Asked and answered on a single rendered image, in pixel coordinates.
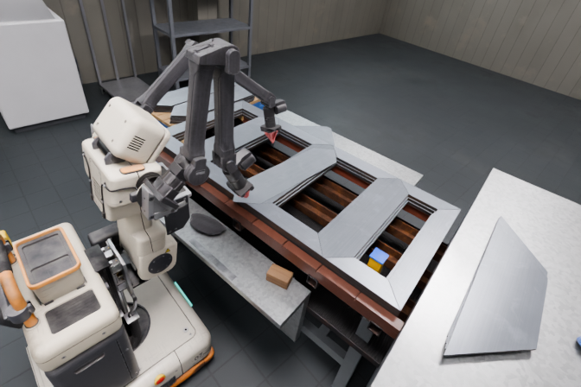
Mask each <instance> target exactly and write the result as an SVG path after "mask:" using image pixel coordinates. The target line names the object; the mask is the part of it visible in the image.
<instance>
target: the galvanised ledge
mask: <svg viewBox="0 0 581 387"><path fill-rule="evenodd" d="M188 206H189V215H190V218H191V214H192V213H200V214H205V215H207V216H209V217H211V218H213V219H216V220H218V219H217V218H216V217H214V216H213V215H212V214H211V213H209V212H208V211H206V210H205V209H204V208H203V207H201V206H200V205H198V204H197V203H196V202H194V201H193V200H192V199H190V198H189V197H188ZM190 218H189V219H188V222H187V223H186V225H185V226H184V227H183V228H182V229H180V230H178V231H176V232H173V233H172V234H173V235H174V236H175V237H176V238H177V239H178V240H180V241H181V242H182V243H183V244H184V245H185V246H186V247H188V248H189V249H190V250H191V251H192V252H193V253H194V254H195V255H196V256H198V258H200V260H202V261H203V262H204V263H205V264H206V265H207V266H208V267H209V268H211V269H212V270H213V271H214V272H215V273H216V274H217V275H219V276H220V277H221V278H222V279H223V280H224V281H225V282H227V283H228V284H229V285H230V286H231V287H232V288H233V289H235V290H236V291H237V292H238V293H239V294H240V295H242V296H243V297H244V298H245V299H246V300H247V301H248V302H250V303H251V304H252V305H253V306H254V307H255V308H256V309H257V310H258V311H259V312H260V313H261V314H262V315H263V316H265V317H266V318H267V319H268V320H269V321H270V322H271V323H273V324H274V325H275V326H276V327H277V328H278V329H280V328H281V327H282V326H283V325H284V324H285V323H286V321H287V320H288V319H289V318H290V317H291V316H292V315H293V314H294V313H295V312H296V311H297V310H298V309H299V308H300V307H301V306H302V304H303V303H304V302H305V301H306V300H307V299H308V298H309V297H310V293H311V291H309V290H308V289H307V288H305V287H304V286H303V285H302V284H301V283H300V282H298V281H297V280H296V279H294V278H293V277H292V280H291V282H290V285H289V287H288V288H287V289H283V288H281V287H279V286H278V285H276V284H274V283H272V282H269V281H266V273H267V271H268V270H269V268H270V267H271V265H272V264H273V263H274V262H273V261H271V260H270V259H269V258H267V257H266V256H265V255H263V254H262V253H261V252H259V251H258V250H256V249H255V248H254V247H253V246H251V245H250V244H248V243H247V242H246V241H245V240H244V239H243V238H241V237H240V236H239V235H238V234H236V233H235V232H233V231H232V230H231V229H230V228H228V227H227V226H226V225H225V227H226V230H225V231H223V232H221V233H220V234H214V235H207V234H205V233H202V232H199V231H197V230H196V229H195V228H194V227H193V226H192V225H191V224H190V223H189V222H190ZM218 221H219V220H218ZM222 224H223V223H222ZM223 225H224V224H223ZM192 238H194V239H196V240H197V241H198V242H199V243H200V244H201V245H202V246H203V247H204V248H206V249H207V250H208V251H209V252H210V253H211V254H212V255H213V256H215V257H216V258H217V259H218V260H219V261H220V262H221V263H223V264H224V265H225V266H226V267H227V268H228V269H229V270H230V271H231V272H233V273H234V274H235V275H236V276H237V277H236V278H235V279H233V280H232V281H231V280H230V279H229V278H228V277H227V276H226V275H225V274H224V273H223V272H222V271H221V270H219V269H218V268H217V267H216V266H215V265H214V264H213V263H212V262H211V261H210V260H208V259H207V258H206V257H205V256H204V255H203V254H202V253H201V252H200V251H198V250H197V249H196V248H195V247H194V246H193V245H192V244H191V243H190V242H189V240H191V239H192Z"/></svg>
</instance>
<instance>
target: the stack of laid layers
mask: <svg viewBox="0 0 581 387"><path fill-rule="evenodd" d="M241 116H243V117H246V118H247V119H249V120H252V119H254V118H256V117H258V116H256V115H254V114H252V113H251V112H249V111H246V110H244V109H240V110H237V111H235V112H234V119H235V118H237V117H241ZM212 128H214V120H211V121H209V122H207V130H210V129H212ZM184 135H185V131H183V132H180V133H178V134H175V135H173V136H172V137H174V138H175V139H177V140H178V141H182V140H184ZM276 136H281V137H283V138H285V139H286V140H288V141H290V142H292V143H294V144H296V145H298V146H299V147H301V148H303V149H304V150H302V151H300V152H299V153H297V154H295V155H294V156H297V155H300V154H302V153H303V152H305V151H307V150H309V149H312V148H319V149H334V146H333V145H323V144H311V143H308V142H306V141H304V140H303V139H301V138H299V137H297V136H294V135H292V134H291V133H290V132H288V131H286V130H283V129H281V130H279V131H278V133H277V135H276ZM269 140H270V139H269V138H268V137H267V136H266V134H264V135H263V136H260V137H258V138H256V139H254V140H252V141H250V142H249V143H246V144H244V145H242V146H240V147H238V148H237V149H235V153H236V154H237V153H238V152H239V151H241V150H242V149H243V148H246V149H248V150H250V149H253V148H255V147H257V146H259V145H260V144H262V143H265V142H267V141H269ZM163 152H165V153H167V154H168V155H170V156H171V157H173V158H174V159H175V157H176V156H177V155H176V154H175V153H174V152H172V151H171V150H169V149H167V148H166V147H164V148H163ZM294 156H292V157H294ZM335 156H336V161H337V162H336V163H334V164H333V165H331V166H329V167H327V168H325V169H324V170H322V171H320V172H318V173H316V174H314V175H312V176H311V177H309V178H308V179H306V180H304V181H301V182H299V183H298V184H296V185H295V186H293V187H291V188H289V189H287V190H285V191H283V192H282V193H280V194H278V195H276V196H274V197H272V198H271V199H269V200H267V201H265V202H263V203H273V204H275V205H276V206H278V207H281V206H282V205H283V204H285V203H286V202H287V201H289V200H290V199H292V198H293V197H295V196H296V195H297V194H299V193H300V192H302V191H303V190H304V189H305V188H306V187H308V186H309V185H311V184H312V183H313V182H315V181H316V180H318V179H319V178H320V177H322V176H323V175H324V174H326V173H328V172H329V171H330V170H331V169H332V168H334V167H335V166H337V167H339V168H341V169H343V170H345V171H347V172H349V173H350V174H352V175H354V176H356V177H358V178H360V179H362V180H364V181H365V182H367V183H369V184H372V183H373V182H374V181H375V180H376V179H378V178H376V177H374V176H372V175H370V174H368V173H366V172H365V171H363V170H361V169H359V168H357V167H355V166H353V165H351V164H349V163H347V162H345V161H343V160H341V159H340V158H338V157H337V155H336V154H335ZM292 157H291V158H292ZM289 159H290V158H289ZM289 159H287V160H289ZM287 160H286V161H287ZM206 182H207V183H209V184H210V185H211V186H213V187H215V188H216V189H217V190H219V191H220V192H222V193H223V194H225V195H226V196H227V197H228V198H229V199H231V200H233V196H234V194H232V193H230V192H229V191H227V190H226V189H225V188H224V187H222V186H221V185H219V184H218V183H217V182H215V181H213V180H212V179H210V178H209V177H208V178H207V180H206ZM235 203H237V204H238V205H240V206H241V207H243V208H244V209H246V210H247V211H248V212H249V213H251V214H252V215H253V216H255V217H256V218H258V219H259V220H261V221H262V222H264V223H265V224H266V225H268V226H270V228H272V229H273V230H274V231H276V232H278V233H279V234H280V235H282V236H283V237H285V238H286V239H288V241H291V242H292V243H293V244H294V245H296V246H297V247H298V248H300V249H301V250H303V251H304V252H306V253H307V254H309V255H310V256H311V257H313V258H315V260H316V261H318V262H319V263H321V264H322V265H324V266H325V267H327V268H328V269H329V270H331V271H333V272H334V273H335V274H337V275H338V276H339V277H340V278H342V279H343V280H345V281H346V282H348V283H349V284H351V285H352V286H353V287H355V288H356V289H358V290H359V291H360V292H361V293H363V294H364V295H366V296H367V297H369V298H370V299H371V300H373V301H375V302H376V303H378V304H379V305H380V306H382V307H383V308H384V309H385V310H387V311H388V312H390V313H391V314H393V315H394V316H396V317H398V315H399V313H400V311H399V310H398V309H397V308H395V307H394V306H393V305H391V304H390V303H388V302H387V301H385V300H383V299H382V298H381V297H379V296H378V295H376V294H375V293H374V292H373V291H371V290H370V289H368V288H366V287H365V286H364V285H362V284H361V283H359V282H357V281H356V280H355V279H354V278H353V277H351V276H349V275H348V274H347V273H345V272H344V271H342V270H340V269H339V268H338V267H336V266H335V265H333V264H332V263H331V262H330V261H328V260H327V259H325V258H324V257H322V256H321V255H319V254H318V253H316V252H315V251H313V250H312V249H311V248H310V247H308V246H307V245H305V244H304V243H302V242H301V241H299V240H298V239H296V238H295V237H293V236H292V235H290V234H289V233H288V232H287V231H285V230H284V229H282V228H281V227H279V226H278V225H276V224H275V223H273V222H272V221H270V220H269V219H268V218H267V217H265V216H264V215H262V214H261V213H259V212H258V211H256V210H255V209H253V208H252V207H251V206H249V205H247V204H246V203H242V202H235ZM406 204H408V205H410V206H413V207H415V208H417V209H418V210H419V211H421V212H423V213H426V214H428V215H430V217H429V218H428V219H427V221H426V222H425V224H424V225H423V227H422V228H421V230H420V231H419V232H418V234H417V236H416V237H415V238H414V239H413V240H412V242H411V244H410V245H409V246H408V248H407V249H406V251H405V253H404V254H403V255H402V257H401V258H400V260H399V261H398V262H397V263H396V265H395V266H394V268H393V269H392V271H391V272H390V274H389V275H388V277H387V278H386V279H388V281H389V279H390V277H391V276H392V274H393V272H394V271H395V270H396V269H397V268H398V266H399V264H400V263H401V261H402V260H403V259H404V257H405V255H406V254H407V252H408V251H409V250H410V249H411V247H412V246H413V244H414V243H415V241H416V240H417V238H418V237H419V235H420V234H421V232H422V231H423V230H424V228H425V227H426V226H427V224H428V223H429V221H430V220H431V218H432V217H433V215H434V214H435V212H436V211H437V208H435V207H433V206H430V205H428V204H426V203H424V202H423V201H421V200H418V199H416V198H414V197H413V196H411V195H410V194H408V195H407V196H406V197H405V199H404V200H403V201H402V202H401V203H400V204H399V206H398V207H397V208H396V209H395V210H394V212H393V213H392V214H391V215H390V216H389V217H388V219H387V220H386V221H385V222H384V223H383V225H382V226H381V227H380V228H379V229H378V230H377V232H376V233H375V234H374V235H373V236H372V237H371V238H370V239H369V240H368V241H367V242H366V244H365V245H364V246H363V247H362V248H361V249H360V251H359V252H358V253H357V254H356V255H355V256H354V257H355V258H357V259H358V260H360V259H361V258H362V257H363V256H364V254H365V253H366V252H367V251H368V249H369V248H370V247H371V246H372V245H373V244H374V242H375V241H376V240H377V239H378V237H379V236H380V235H381V234H382V232H383V231H384V230H385V229H386V228H387V227H388V226H389V225H390V224H391V223H392V221H393V220H394V219H395V218H396V216H397V215H398V214H399V213H400V211H401V210H402V209H403V208H404V207H405V205H406Z"/></svg>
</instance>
